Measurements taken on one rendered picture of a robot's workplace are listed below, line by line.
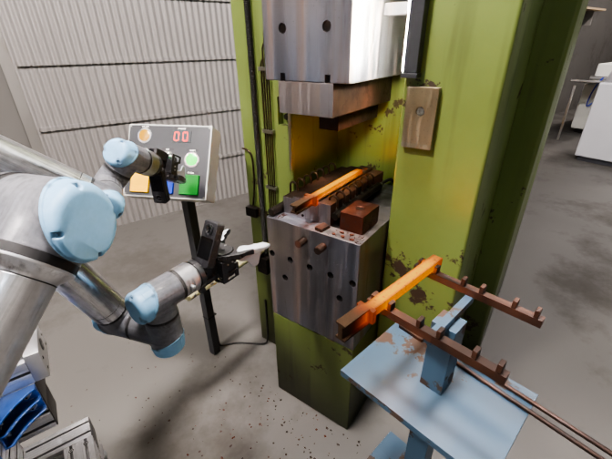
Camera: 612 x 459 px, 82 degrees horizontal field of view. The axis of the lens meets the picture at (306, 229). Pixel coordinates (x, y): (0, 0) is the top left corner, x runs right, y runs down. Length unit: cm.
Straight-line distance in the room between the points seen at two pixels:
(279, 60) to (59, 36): 240
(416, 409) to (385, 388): 9
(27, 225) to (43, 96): 283
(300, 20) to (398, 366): 99
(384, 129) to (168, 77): 236
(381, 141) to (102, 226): 120
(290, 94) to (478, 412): 100
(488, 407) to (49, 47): 331
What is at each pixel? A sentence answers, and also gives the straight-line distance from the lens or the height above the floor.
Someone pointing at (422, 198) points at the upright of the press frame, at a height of 102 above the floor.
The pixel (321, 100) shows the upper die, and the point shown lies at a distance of 110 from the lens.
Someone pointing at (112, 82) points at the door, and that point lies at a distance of 342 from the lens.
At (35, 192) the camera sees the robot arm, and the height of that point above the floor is 129.
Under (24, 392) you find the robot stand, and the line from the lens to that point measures 123.
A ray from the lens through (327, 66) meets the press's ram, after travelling 108.
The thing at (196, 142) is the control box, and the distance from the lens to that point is 141.
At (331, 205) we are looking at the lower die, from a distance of 117.
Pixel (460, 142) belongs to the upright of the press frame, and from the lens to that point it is 110.
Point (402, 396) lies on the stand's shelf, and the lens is 102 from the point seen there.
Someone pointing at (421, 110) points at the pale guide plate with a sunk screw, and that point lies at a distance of 111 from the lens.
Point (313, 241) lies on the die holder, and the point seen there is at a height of 87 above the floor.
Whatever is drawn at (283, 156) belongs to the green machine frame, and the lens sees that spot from 141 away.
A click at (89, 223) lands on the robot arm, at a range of 59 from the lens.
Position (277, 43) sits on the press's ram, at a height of 147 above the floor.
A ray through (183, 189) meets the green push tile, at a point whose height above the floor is 99.
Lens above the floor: 146
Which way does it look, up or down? 28 degrees down
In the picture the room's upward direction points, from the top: 1 degrees counter-clockwise
